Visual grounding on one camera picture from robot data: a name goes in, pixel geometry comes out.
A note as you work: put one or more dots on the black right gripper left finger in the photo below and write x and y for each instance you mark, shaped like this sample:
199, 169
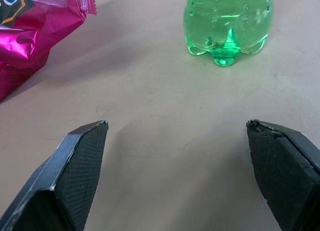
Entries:
70, 171

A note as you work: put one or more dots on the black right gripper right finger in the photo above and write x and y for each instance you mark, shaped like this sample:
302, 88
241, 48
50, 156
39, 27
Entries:
285, 171

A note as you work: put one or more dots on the pink foil snack bag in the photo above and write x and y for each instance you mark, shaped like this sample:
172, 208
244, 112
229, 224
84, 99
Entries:
27, 33

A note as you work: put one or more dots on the green plastic bottle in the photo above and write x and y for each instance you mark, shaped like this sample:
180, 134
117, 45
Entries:
226, 26

